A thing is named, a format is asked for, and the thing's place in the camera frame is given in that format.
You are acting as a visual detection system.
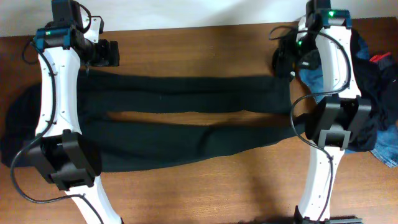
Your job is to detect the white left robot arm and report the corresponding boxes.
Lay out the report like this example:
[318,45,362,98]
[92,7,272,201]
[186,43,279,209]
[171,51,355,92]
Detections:
[11,1,123,223]

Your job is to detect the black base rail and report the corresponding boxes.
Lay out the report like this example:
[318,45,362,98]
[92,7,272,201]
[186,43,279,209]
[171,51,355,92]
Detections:
[323,217,363,224]

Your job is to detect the dark navy garment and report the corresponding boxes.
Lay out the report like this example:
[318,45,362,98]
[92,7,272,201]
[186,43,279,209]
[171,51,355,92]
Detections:
[349,29,397,152]

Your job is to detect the red cloth piece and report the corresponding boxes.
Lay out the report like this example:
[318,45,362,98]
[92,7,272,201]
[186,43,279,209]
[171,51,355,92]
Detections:
[369,52,391,63]

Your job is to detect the dark green trousers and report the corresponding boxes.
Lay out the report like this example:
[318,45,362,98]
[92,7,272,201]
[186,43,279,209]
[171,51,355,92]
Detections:
[0,70,307,174]

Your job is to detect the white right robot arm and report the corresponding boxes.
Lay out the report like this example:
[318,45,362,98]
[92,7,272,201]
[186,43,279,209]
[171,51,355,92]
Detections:
[272,0,372,223]

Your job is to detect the blue denim jeans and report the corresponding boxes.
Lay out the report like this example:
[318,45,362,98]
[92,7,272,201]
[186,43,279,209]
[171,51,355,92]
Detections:
[298,30,398,169]

